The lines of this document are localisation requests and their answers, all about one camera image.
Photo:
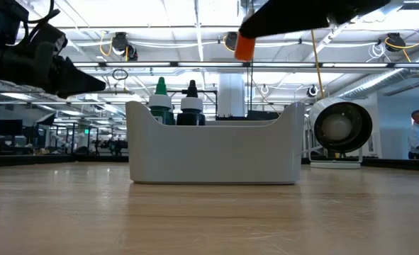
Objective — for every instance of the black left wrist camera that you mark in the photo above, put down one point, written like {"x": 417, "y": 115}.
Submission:
{"x": 46, "y": 37}

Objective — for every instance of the orange dye bottle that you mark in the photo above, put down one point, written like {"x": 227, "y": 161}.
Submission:
{"x": 244, "y": 49}

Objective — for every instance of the black-cap food coloring bottle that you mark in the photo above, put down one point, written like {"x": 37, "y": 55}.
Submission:
{"x": 192, "y": 88}

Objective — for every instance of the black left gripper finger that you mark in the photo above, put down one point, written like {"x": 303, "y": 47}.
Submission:
{"x": 78, "y": 79}

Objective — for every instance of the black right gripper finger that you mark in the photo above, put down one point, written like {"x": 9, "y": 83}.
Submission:
{"x": 287, "y": 17}

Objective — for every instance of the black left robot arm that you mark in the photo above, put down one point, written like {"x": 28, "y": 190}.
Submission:
{"x": 3, "y": 21}

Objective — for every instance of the black mesh computer case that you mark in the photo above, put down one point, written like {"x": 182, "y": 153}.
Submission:
{"x": 262, "y": 115}

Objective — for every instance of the overhead rig light bar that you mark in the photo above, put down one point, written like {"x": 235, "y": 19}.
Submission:
{"x": 209, "y": 64}

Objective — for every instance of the distant dark monitor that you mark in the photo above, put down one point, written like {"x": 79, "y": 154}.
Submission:
{"x": 10, "y": 127}

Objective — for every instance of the white building column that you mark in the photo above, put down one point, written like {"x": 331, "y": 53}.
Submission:
{"x": 231, "y": 95}

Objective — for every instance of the green-cap food coloring bottle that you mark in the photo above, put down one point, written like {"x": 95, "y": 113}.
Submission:
{"x": 161, "y": 86}

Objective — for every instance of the silver spiral ventilation duct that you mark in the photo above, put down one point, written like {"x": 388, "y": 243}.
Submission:
{"x": 372, "y": 83}

